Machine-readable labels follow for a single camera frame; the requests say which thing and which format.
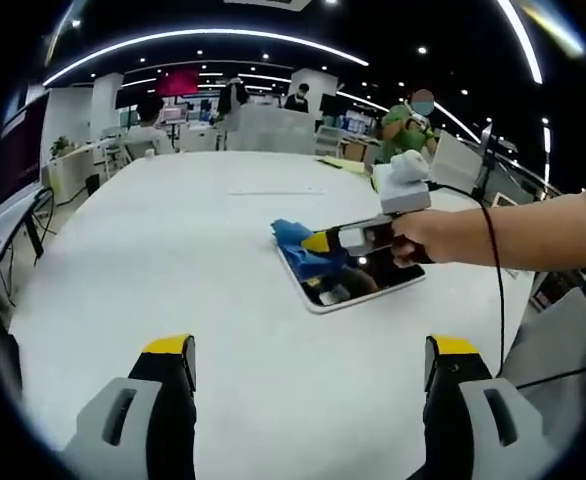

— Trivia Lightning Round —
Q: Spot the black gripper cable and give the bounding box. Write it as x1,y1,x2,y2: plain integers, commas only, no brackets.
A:
428,181,586,390

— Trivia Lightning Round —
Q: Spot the ceiling air vent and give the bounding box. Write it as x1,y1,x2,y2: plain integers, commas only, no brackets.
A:
222,0,315,12

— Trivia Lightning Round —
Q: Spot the person's right hand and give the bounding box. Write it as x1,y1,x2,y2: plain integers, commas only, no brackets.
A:
389,211,450,270

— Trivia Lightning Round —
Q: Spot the white office chair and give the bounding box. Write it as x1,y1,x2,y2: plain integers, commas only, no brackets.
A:
314,125,345,157

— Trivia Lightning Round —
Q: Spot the green potted plant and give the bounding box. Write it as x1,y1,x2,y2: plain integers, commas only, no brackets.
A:
49,135,75,160

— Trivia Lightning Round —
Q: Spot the white side desk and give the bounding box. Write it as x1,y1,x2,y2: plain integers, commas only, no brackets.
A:
0,186,55,269

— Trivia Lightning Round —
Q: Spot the yellow paper sheet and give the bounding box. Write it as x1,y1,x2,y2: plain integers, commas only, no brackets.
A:
314,155,368,175

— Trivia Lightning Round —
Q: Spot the white upright board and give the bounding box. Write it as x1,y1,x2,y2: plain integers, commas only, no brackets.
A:
429,130,480,185

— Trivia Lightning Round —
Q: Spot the blue cleaning cloth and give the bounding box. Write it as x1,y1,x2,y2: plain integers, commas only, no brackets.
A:
270,216,350,280

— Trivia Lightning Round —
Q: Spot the grey desk partition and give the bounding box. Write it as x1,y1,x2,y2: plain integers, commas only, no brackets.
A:
224,105,318,156

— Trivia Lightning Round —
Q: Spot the curved ceiling light strip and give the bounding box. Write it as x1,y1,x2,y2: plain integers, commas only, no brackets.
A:
42,28,370,89

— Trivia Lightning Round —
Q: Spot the red wall screen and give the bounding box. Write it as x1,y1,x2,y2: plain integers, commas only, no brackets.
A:
154,69,201,98

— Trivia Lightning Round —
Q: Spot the person's grey clothing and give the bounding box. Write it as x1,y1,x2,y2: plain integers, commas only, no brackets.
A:
501,286,586,454

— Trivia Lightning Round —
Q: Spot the black computer monitor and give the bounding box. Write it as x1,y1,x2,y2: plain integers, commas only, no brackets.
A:
0,91,50,197

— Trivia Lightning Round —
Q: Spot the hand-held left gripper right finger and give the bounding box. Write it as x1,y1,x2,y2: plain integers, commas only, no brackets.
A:
421,334,560,480

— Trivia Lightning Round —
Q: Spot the white-framed tablet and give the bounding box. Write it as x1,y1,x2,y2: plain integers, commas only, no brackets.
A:
271,231,428,316

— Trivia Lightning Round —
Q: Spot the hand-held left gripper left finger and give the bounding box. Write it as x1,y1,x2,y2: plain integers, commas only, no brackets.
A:
61,333,199,480

